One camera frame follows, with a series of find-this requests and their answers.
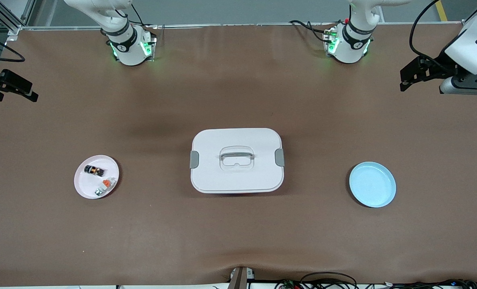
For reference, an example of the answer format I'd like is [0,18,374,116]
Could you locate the light blue round plate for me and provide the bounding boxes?
[349,161,397,208]

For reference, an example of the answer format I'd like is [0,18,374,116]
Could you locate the black cable bundle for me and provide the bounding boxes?
[274,272,477,289]

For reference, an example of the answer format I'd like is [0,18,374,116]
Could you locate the pink round plate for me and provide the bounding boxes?
[74,155,120,200]

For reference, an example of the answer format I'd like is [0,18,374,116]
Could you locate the black base cable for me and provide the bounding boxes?
[289,19,332,43]
[118,3,147,27]

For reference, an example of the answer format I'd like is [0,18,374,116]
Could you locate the white orange green-button switch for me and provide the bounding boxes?
[94,177,116,197]

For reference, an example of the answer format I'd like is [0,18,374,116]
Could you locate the grey box lid handle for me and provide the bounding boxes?
[220,147,255,161]

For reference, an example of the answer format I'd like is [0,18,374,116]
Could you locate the aluminium frame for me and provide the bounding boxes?
[0,0,36,36]

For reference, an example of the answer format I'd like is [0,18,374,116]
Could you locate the black left base cable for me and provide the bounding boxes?
[289,19,332,43]

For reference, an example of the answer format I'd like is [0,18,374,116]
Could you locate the black right base cable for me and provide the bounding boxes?
[118,3,147,27]

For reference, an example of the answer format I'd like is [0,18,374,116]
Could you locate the grey metal bracket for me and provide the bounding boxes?
[228,266,256,289]

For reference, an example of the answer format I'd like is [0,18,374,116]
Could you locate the white lidded storage box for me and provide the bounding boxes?
[189,128,285,194]

